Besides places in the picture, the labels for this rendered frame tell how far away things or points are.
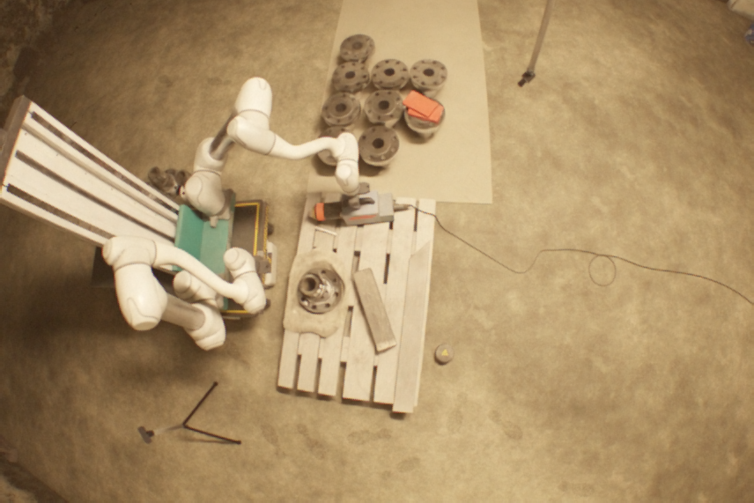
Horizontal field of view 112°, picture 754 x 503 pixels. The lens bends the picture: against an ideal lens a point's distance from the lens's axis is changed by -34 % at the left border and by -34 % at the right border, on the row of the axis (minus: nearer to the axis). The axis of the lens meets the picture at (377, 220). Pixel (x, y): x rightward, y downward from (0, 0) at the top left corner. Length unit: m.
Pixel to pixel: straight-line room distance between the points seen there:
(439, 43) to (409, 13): 0.46
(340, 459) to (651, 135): 3.16
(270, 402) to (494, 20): 3.37
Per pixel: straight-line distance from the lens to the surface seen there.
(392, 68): 2.71
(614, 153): 2.98
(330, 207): 2.20
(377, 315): 2.08
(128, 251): 1.33
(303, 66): 3.24
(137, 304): 1.26
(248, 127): 1.48
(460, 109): 2.79
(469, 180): 2.52
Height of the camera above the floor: 2.29
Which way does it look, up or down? 70 degrees down
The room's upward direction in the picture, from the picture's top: 20 degrees counter-clockwise
